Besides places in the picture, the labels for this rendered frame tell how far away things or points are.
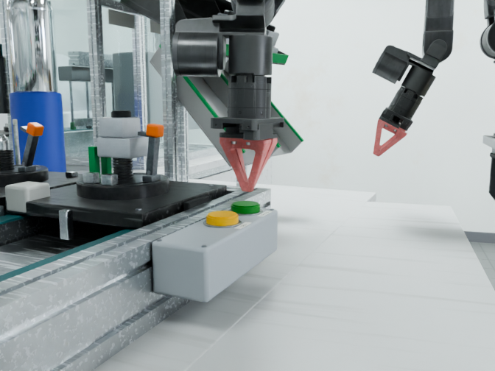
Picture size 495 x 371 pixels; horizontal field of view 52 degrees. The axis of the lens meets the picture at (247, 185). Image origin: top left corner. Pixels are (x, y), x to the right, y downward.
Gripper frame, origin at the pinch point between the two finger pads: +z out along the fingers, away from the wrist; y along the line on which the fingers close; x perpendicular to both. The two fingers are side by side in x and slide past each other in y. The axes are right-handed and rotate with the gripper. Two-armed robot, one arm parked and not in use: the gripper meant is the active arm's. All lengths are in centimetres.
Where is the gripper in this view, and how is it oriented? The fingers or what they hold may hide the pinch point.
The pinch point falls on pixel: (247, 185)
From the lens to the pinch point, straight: 69.1
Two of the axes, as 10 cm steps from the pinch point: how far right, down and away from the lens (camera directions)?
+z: -0.2, 9.9, 1.7
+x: 9.1, 0.9, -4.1
